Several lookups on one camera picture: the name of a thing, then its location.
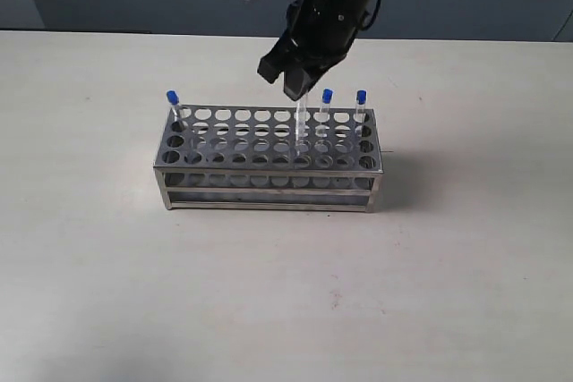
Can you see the blue-capped tube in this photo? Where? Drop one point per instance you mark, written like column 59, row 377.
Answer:
column 173, row 100
column 360, row 112
column 301, row 145
column 322, row 117

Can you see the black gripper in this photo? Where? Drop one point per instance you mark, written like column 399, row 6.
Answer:
column 319, row 34

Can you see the stainless steel test tube rack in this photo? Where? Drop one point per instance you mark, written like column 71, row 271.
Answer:
column 242, row 157

